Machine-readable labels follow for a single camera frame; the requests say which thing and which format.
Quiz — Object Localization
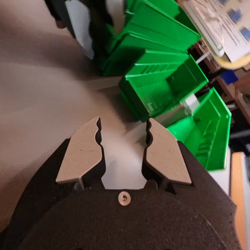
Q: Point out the wooden clipboard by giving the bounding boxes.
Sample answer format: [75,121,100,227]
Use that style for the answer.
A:
[181,0,250,70]

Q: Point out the wooden-edged side table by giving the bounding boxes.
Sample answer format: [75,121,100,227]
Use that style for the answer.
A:
[230,152,250,250]

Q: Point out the light grey desk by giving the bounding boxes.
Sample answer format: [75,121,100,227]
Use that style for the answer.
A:
[0,0,232,233]

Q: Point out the grey tape strip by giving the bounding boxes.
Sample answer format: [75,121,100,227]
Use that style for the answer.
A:
[154,104,189,120]

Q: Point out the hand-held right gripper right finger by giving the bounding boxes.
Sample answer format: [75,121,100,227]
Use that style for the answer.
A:
[142,118,193,185]

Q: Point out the long wooden table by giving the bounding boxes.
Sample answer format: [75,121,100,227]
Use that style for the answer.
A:
[188,39,250,125]

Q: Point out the white display stand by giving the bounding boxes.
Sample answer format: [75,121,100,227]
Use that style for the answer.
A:
[184,3,225,113]

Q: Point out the green plastic bin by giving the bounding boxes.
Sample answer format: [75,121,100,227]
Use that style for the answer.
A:
[99,32,190,77]
[167,87,232,172]
[119,54,210,122]
[109,0,202,53]

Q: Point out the blue plastic bin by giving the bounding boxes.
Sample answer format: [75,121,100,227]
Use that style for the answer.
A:
[220,69,239,85]

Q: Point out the printed instruction sheet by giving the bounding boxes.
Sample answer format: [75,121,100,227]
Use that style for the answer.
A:
[183,0,250,63]

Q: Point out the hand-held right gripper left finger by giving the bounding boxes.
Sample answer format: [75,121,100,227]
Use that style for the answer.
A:
[55,117,106,185]

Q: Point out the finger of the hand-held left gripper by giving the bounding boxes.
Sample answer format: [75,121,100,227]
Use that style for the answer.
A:
[106,0,126,35]
[65,0,95,60]

